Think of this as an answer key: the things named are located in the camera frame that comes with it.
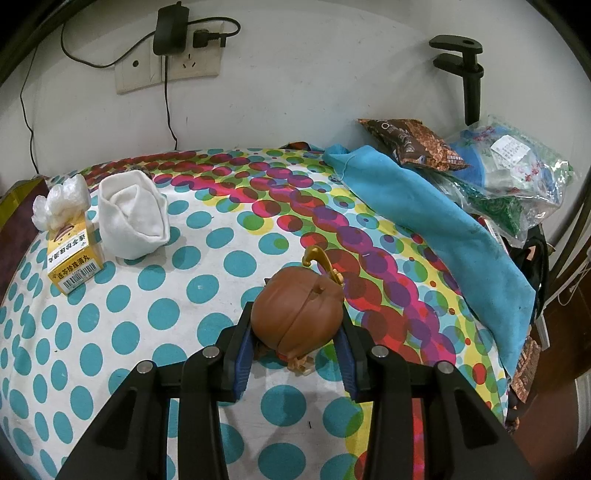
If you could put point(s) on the yellow medicine box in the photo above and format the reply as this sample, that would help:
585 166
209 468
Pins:
74 258

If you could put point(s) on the white power wall socket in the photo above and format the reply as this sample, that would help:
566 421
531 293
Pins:
194 64

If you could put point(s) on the clear bag of blue items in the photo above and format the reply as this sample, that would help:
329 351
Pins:
508 170

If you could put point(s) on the blue cloth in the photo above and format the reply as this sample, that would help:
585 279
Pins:
438 221

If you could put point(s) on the black desk clamp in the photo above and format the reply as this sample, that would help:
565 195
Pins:
471 74

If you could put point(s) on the black power adapter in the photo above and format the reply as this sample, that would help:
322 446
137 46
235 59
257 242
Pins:
171 30

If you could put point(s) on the white towel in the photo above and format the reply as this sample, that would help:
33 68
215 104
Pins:
134 217

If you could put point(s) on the clear plastic bag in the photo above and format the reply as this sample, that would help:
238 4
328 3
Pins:
60 203

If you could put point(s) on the polka dot tablecloth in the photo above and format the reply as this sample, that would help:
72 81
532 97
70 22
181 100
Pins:
184 300

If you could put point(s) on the brown snack packet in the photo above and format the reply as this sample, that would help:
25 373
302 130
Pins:
524 369
411 143

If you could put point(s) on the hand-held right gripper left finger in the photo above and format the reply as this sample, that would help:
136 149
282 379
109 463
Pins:
242 364

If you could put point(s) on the brown haired toy figurine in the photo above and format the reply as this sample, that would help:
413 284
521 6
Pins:
295 309

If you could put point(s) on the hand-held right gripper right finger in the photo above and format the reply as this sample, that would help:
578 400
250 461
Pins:
351 369

